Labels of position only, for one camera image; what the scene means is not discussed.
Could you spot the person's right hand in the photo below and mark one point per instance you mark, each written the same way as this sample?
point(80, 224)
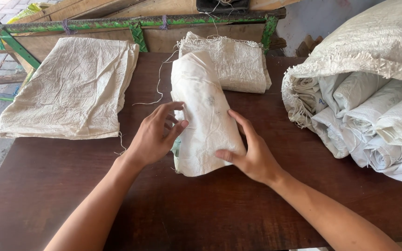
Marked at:
point(256, 160)

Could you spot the person's left hand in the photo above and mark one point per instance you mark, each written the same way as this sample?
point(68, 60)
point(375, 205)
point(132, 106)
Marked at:
point(148, 139)

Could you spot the white woven sack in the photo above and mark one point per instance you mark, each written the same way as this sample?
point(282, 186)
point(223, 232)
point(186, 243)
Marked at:
point(204, 115)

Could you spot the loose white thread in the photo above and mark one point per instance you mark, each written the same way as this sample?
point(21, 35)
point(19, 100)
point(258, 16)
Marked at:
point(159, 80)

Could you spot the flat cream woven sack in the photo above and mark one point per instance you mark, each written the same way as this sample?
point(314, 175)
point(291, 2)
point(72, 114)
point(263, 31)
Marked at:
point(72, 90)

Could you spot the folded frayed woven sack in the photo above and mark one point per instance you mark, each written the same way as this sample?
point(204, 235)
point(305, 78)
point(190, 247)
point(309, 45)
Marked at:
point(237, 66)

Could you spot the pile of rolled white sacks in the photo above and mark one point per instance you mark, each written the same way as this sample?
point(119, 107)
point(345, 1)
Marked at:
point(372, 122)

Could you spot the wood scrap pieces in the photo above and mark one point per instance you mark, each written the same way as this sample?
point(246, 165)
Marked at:
point(307, 47)

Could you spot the black bag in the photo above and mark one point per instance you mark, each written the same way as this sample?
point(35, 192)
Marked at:
point(223, 5)

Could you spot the large open woven sack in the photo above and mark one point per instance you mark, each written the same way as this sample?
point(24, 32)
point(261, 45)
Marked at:
point(368, 38)

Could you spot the yellow green plastic bag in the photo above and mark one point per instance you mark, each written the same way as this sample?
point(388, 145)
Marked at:
point(23, 15)

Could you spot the green metal cart frame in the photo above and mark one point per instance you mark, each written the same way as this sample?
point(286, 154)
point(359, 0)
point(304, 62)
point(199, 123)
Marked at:
point(138, 26)

